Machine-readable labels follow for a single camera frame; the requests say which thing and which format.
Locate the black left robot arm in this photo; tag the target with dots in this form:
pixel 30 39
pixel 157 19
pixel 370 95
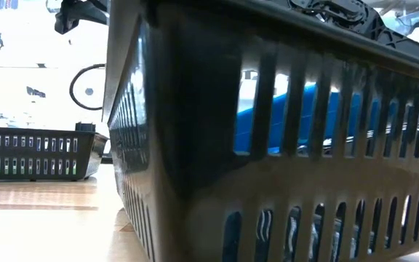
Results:
pixel 78 12

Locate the black cabinet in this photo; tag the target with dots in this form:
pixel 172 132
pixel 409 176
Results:
pixel 85 127

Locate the black slotted plastic basket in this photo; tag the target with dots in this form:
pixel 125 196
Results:
pixel 31 152
pixel 202 109

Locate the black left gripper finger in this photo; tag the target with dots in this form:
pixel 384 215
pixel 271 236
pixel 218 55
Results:
pixel 406 45

